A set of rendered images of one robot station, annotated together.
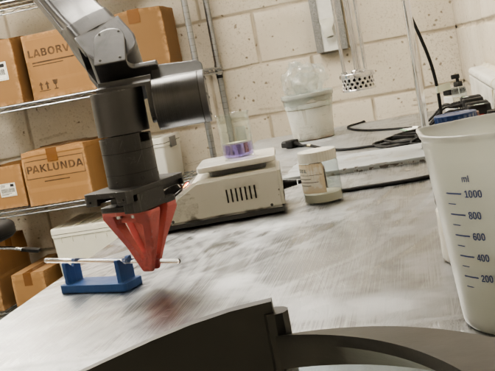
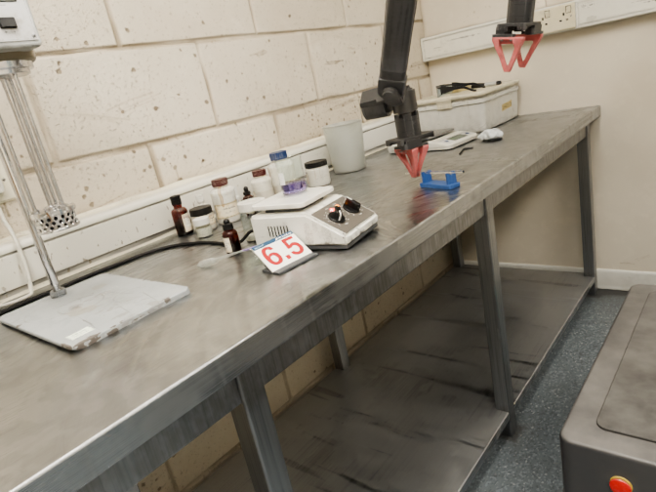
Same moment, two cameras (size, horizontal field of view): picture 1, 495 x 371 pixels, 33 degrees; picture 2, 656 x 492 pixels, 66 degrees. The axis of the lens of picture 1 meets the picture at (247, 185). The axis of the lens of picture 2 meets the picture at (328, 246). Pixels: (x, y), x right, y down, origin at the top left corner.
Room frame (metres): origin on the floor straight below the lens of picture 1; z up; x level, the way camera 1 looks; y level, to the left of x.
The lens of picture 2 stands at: (2.10, 0.53, 1.02)
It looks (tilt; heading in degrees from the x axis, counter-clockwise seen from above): 17 degrees down; 210
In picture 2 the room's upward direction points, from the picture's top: 12 degrees counter-clockwise
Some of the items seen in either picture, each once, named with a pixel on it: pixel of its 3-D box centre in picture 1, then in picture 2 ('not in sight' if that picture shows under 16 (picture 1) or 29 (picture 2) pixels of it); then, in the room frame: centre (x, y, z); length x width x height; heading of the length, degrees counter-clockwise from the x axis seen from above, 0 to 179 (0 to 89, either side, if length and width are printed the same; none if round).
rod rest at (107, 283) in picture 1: (99, 274); (438, 179); (0.96, 0.19, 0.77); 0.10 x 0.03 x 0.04; 59
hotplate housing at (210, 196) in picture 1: (225, 190); (309, 219); (1.30, 0.03, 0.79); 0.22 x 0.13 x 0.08; 87
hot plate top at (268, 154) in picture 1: (237, 160); (293, 198); (1.30, 0.01, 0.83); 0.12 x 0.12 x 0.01; 87
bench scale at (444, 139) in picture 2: not in sight; (431, 140); (0.36, 0.00, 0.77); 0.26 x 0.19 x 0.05; 72
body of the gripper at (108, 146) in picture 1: (130, 166); (408, 128); (0.92, 0.12, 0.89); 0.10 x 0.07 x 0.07; 148
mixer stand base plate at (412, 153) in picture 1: (365, 160); (90, 305); (1.60, -0.23, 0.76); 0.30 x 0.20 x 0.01; 78
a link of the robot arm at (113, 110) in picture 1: (125, 111); (401, 102); (0.92, 0.12, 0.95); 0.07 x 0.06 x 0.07; 89
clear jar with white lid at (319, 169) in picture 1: (320, 175); (255, 219); (1.27, -0.11, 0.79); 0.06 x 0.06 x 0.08
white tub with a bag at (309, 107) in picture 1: (307, 99); not in sight; (2.27, -0.20, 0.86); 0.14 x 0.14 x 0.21
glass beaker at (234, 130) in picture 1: (235, 135); (291, 174); (1.28, 0.00, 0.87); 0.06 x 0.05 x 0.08; 6
